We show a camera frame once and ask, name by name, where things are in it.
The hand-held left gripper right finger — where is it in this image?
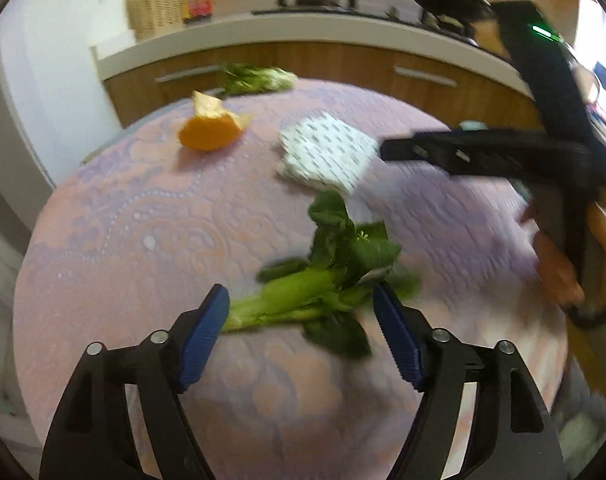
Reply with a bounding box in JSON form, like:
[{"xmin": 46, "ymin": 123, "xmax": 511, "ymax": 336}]
[{"xmin": 372, "ymin": 282, "xmax": 569, "ymax": 480}]

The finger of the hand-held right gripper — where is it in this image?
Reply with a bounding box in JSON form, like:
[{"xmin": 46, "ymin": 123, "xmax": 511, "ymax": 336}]
[{"xmin": 379, "ymin": 129, "xmax": 545, "ymax": 182}]

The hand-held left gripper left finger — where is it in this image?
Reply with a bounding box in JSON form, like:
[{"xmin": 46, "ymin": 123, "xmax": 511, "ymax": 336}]
[{"xmin": 39, "ymin": 283, "xmax": 231, "ymax": 480}]

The large leafy bok choy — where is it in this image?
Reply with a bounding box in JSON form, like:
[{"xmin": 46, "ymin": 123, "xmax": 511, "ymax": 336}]
[{"xmin": 222, "ymin": 190, "xmax": 421, "ymax": 360}]

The white patterned cloth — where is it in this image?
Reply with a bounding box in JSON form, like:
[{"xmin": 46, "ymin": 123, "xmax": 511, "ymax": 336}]
[{"xmin": 275, "ymin": 111, "xmax": 379, "ymax": 196}]

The person's right hand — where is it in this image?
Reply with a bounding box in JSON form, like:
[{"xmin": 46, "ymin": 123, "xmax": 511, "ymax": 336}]
[{"xmin": 520, "ymin": 199, "xmax": 606, "ymax": 313}]

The window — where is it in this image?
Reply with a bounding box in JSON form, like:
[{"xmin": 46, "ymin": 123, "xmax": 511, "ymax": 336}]
[{"xmin": 576, "ymin": 0, "xmax": 606, "ymax": 81}]

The pink patterned table cloth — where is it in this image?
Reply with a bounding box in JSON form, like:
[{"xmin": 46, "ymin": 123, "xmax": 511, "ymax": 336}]
[{"xmin": 13, "ymin": 77, "xmax": 571, "ymax": 480}]

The wooden base cabinet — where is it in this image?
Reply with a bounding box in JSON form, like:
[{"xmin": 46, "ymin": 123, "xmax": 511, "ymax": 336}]
[{"xmin": 103, "ymin": 42, "xmax": 544, "ymax": 131}]

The orange peel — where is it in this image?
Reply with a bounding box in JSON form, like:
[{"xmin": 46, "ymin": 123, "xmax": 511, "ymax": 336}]
[{"xmin": 178, "ymin": 90, "xmax": 254, "ymax": 152}]

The black gas stove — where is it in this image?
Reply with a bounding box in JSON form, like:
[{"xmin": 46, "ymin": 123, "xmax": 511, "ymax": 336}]
[{"xmin": 253, "ymin": 0, "xmax": 479, "ymax": 43}]

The small bok choy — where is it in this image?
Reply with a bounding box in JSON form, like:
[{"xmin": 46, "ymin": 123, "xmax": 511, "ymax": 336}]
[{"xmin": 215, "ymin": 62, "xmax": 298, "ymax": 98}]

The white kitchen countertop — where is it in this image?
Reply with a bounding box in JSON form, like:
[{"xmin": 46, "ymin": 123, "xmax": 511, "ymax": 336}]
[{"xmin": 90, "ymin": 12, "xmax": 534, "ymax": 96}]

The beige utensil basket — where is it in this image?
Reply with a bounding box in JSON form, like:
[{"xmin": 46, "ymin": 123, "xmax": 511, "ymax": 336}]
[{"xmin": 125, "ymin": 0, "xmax": 184, "ymax": 41}]

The metal cabinet handle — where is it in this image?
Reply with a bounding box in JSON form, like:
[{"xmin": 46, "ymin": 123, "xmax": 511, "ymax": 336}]
[
  {"xmin": 393, "ymin": 66, "xmax": 458, "ymax": 87},
  {"xmin": 155, "ymin": 64, "xmax": 224, "ymax": 83}
]

